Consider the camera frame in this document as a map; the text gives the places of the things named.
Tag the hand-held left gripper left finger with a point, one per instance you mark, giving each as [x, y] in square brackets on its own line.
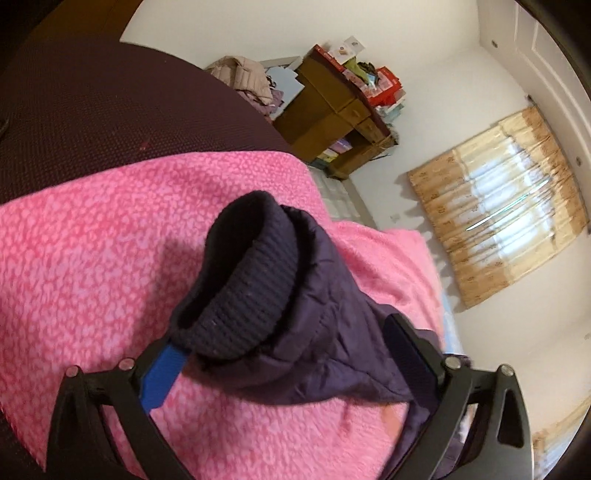
[159, 378]

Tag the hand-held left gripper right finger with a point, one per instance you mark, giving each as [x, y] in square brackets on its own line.
[408, 348]

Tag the purple padded jacket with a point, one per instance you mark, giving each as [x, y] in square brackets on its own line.
[300, 323]

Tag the pile of clothes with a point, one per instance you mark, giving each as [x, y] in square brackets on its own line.
[244, 78]

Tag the pink and blue printed bedsheet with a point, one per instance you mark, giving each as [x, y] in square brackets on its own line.
[450, 332]

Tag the pink fleece blanket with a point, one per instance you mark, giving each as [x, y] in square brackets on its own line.
[92, 277]

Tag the beige patterned curtain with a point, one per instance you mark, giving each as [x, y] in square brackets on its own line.
[498, 221]

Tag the stacked pastel boxes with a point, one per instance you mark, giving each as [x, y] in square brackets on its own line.
[334, 152]

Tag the brown wooden desk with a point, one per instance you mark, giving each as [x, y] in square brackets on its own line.
[323, 120]

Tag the dark maroon bed cover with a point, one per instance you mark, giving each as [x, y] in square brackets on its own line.
[92, 115]

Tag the white greeting card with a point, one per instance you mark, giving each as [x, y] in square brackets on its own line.
[346, 46]

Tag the white door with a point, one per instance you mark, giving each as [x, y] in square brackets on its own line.
[531, 41]

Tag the grey bed frame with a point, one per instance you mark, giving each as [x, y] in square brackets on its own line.
[358, 203]

